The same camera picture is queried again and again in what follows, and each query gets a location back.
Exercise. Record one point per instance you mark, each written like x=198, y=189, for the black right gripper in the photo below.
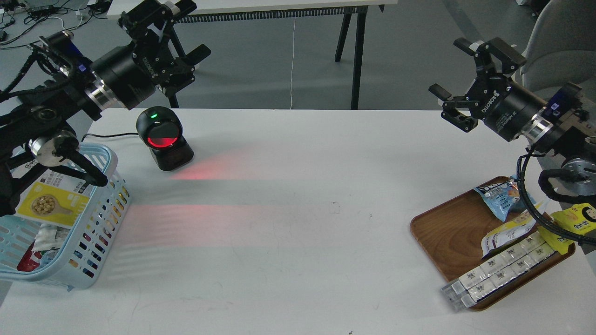
x=505, y=107

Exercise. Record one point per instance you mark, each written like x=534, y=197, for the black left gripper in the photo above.
x=155, y=61

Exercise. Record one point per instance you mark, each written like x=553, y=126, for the yellow white bean snack pouch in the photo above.
x=55, y=198

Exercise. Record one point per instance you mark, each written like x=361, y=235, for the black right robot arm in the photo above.
x=559, y=126

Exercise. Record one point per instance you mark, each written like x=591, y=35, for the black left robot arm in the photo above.
x=57, y=81

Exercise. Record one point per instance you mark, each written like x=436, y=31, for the blue snack bag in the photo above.
x=502, y=197

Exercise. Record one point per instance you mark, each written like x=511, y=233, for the yellow cartoon snack bag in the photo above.
x=579, y=219

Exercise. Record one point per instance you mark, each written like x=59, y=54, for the silver snack bar upper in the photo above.
x=503, y=268

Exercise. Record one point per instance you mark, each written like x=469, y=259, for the silver snack bar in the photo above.
x=503, y=268
x=465, y=301

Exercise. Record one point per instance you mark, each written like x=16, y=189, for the silver snack bar lower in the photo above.
x=465, y=301

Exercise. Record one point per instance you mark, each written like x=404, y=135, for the white snack pouch in basket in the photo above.
x=50, y=237

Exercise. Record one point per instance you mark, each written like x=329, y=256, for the light blue plastic basket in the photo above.
x=78, y=263

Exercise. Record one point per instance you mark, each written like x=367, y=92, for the red snack packet in basket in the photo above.
x=30, y=261

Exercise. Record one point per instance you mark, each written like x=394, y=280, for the white background table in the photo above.
x=236, y=10

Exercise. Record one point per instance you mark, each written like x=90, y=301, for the grey office chair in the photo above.
x=562, y=46

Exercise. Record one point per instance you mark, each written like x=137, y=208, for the black barcode scanner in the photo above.
x=161, y=131

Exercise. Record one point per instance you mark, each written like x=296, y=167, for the brown wooden tray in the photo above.
x=450, y=235

